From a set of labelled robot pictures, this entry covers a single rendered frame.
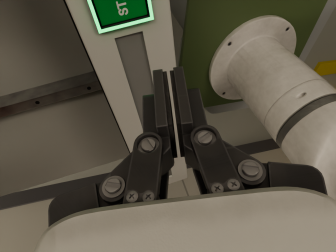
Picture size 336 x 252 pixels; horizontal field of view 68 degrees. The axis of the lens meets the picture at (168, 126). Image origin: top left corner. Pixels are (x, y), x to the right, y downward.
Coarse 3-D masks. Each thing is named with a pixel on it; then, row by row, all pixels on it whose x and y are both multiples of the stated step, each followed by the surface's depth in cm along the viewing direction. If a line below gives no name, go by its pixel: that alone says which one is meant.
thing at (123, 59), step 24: (72, 0) 22; (168, 0) 24; (144, 24) 25; (168, 24) 26; (96, 48) 26; (120, 48) 27; (144, 48) 28; (168, 48) 28; (96, 72) 28; (120, 72) 29; (144, 72) 30; (168, 72) 31; (120, 96) 31; (120, 120) 35
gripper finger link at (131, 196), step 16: (144, 144) 10; (160, 144) 10; (144, 160) 10; (160, 160) 10; (128, 176) 9; (144, 176) 9; (160, 176) 10; (128, 192) 9; (144, 192) 9; (160, 192) 11
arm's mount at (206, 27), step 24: (192, 0) 39; (216, 0) 40; (240, 0) 41; (264, 0) 42; (288, 0) 44; (312, 0) 45; (192, 24) 42; (216, 24) 43; (240, 24) 44; (312, 24) 50; (192, 48) 45; (216, 48) 47; (192, 72) 49; (216, 96) 56
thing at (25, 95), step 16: (64, 80) 43; (80, 80) 42; (96, 80) 42; (0, 96) 42; (16, 96) 42; (32, 96) 41; (48, 96) 41; (64, 96) 42; (0, 112) 41; (16, 112) 42
